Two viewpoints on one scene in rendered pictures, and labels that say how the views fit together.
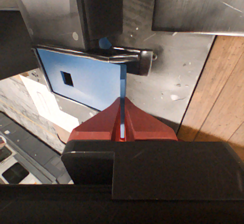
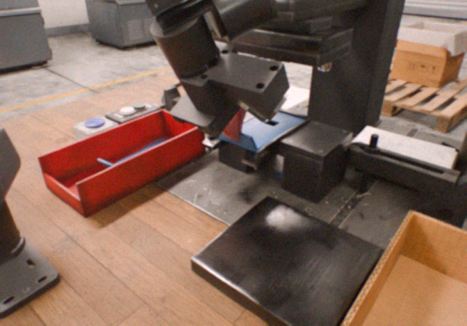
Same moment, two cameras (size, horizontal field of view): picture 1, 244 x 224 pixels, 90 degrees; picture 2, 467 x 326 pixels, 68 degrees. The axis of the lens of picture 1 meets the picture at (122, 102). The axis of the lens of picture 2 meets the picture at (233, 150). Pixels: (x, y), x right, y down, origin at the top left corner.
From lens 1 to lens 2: 0.39 m
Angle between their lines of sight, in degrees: 20
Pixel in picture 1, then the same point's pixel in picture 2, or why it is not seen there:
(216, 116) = (162, 213)
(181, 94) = (200, 201)
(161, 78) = (224, 194)
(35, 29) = (315, 126)
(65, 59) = (283, 128)
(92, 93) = (250, 130)
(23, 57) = (321, 109)
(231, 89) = (185, 226)
